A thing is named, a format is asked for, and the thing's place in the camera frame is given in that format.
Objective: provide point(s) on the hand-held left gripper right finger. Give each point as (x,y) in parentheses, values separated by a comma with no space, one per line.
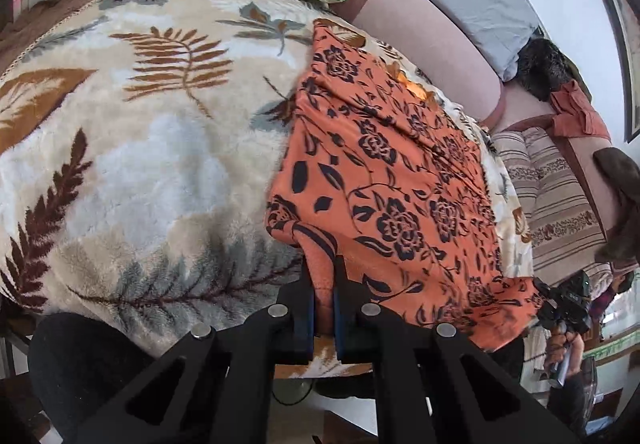
(340,330)

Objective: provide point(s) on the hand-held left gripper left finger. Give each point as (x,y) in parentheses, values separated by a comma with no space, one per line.
(306,326)

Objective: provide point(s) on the orange black floral garment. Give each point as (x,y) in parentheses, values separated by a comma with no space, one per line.
(400,174)

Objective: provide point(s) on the person's right forearm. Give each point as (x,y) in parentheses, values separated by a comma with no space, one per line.
(572,404)

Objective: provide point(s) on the person's right hand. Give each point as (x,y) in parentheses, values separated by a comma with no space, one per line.
(562,354)

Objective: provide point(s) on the striped beige cushion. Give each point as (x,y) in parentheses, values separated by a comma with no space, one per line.
(555,194)

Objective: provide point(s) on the brown cloth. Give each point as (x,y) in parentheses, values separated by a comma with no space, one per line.
(622,184)

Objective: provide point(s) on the rust orange cloth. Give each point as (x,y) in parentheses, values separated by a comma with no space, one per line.
(575,114)

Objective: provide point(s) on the black round seat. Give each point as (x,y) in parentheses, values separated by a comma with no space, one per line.
(80,364)

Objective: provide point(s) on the leaf print fleece blanket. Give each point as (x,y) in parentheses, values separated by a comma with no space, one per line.
(150,149)

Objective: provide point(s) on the dark furry cloth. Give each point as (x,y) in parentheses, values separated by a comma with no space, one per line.
(545,67)

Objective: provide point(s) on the dark window frame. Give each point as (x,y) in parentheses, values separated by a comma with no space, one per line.
(617,24)

